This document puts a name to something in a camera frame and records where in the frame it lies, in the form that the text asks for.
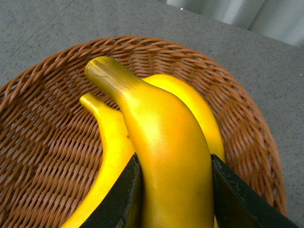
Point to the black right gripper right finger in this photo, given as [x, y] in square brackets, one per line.
[238, 206]

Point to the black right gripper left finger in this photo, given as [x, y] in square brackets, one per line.
[121, 206]

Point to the yellow banana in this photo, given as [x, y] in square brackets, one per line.
[202, 111]
[117, 151]
[129, 92]

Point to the right brown wicker basket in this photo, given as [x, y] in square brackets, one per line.
[50, 148]

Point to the grey white curtain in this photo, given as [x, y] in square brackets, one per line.
[282, 20]

